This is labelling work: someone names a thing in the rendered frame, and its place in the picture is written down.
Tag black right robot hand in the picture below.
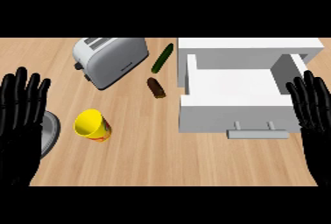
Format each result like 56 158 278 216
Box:
283 69 331 187

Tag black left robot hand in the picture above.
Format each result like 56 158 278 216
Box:
0 66 51 187

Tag yellow cup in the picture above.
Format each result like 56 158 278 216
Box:
72 108 113 143

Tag white open drawer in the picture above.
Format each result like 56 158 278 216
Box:
179 53 310 134

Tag white drawer cabinet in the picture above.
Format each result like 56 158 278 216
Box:
176 38 326 95

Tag grey round plate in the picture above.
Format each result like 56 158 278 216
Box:
40 110 62 160

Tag silver toaster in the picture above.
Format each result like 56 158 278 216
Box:
71 38 150 91

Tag brown sausage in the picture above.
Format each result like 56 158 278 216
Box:
146 76 168 99

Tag green cucumber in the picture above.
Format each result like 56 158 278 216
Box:
149 43 174 74

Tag grey drawer handle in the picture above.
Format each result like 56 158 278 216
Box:
226 121 289 140

